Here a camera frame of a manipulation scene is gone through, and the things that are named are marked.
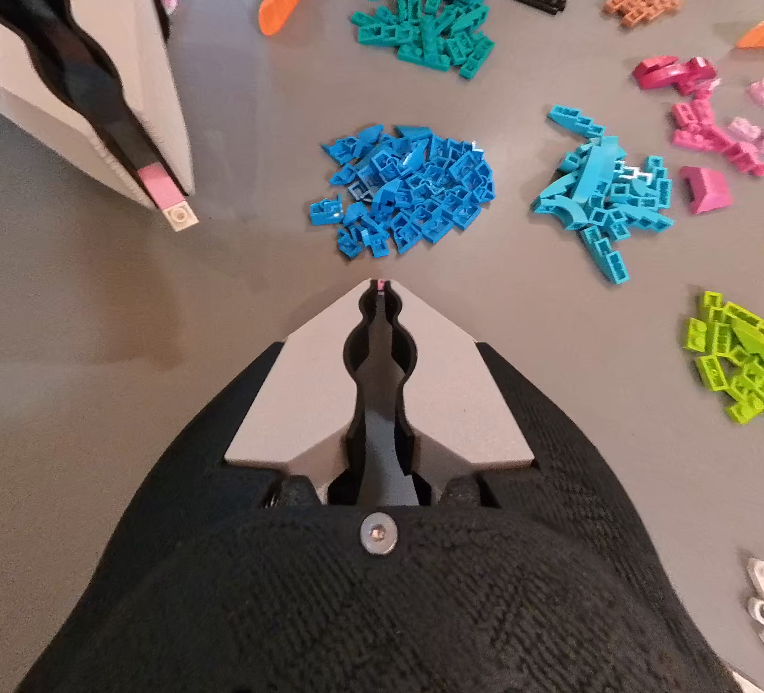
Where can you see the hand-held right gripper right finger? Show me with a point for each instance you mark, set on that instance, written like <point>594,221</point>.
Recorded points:
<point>459,406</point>

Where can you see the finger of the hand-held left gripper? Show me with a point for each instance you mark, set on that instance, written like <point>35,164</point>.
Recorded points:
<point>119,36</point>
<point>36,102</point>

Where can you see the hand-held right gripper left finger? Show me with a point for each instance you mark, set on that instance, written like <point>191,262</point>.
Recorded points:
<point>298,406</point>

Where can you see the pink and white lego piece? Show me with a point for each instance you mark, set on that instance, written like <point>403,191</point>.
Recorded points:
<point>158,183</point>

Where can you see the pile of blue lego bricks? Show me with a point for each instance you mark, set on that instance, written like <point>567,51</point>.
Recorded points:
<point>418,186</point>

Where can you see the pile of lime lego bricks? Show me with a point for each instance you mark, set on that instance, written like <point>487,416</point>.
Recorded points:
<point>725,347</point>

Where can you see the pile of teal lego bricks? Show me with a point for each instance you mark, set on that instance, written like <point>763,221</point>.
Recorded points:
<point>430,30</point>

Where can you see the magenta lego slope brick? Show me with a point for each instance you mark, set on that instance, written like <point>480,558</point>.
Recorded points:
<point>707,192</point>

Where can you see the pile of magenta lego bricks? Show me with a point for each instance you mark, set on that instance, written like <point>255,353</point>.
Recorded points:
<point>698,126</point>

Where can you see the pale pink lego brick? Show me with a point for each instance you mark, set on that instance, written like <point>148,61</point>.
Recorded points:
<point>743,130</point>
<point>757,93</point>

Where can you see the orange lego wedge piece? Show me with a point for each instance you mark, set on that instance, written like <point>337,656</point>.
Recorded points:
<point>752,38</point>

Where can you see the pile of light blue bricks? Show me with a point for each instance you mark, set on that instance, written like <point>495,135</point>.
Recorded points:
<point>603,192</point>

